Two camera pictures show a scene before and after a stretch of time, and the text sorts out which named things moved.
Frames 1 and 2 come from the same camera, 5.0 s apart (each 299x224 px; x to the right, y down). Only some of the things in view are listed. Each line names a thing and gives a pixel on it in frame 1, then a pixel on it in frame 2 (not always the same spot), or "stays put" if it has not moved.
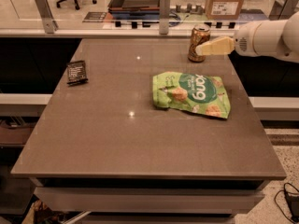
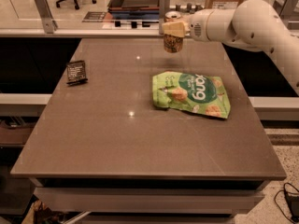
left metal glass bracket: (49, 23) stays put
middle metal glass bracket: (164, 12) stays put
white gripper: (245, 42) -> (199, 26)
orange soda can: (200, 34) -> (173, 44)
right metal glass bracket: (283, 7) stays put
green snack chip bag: (198, 93) stays put
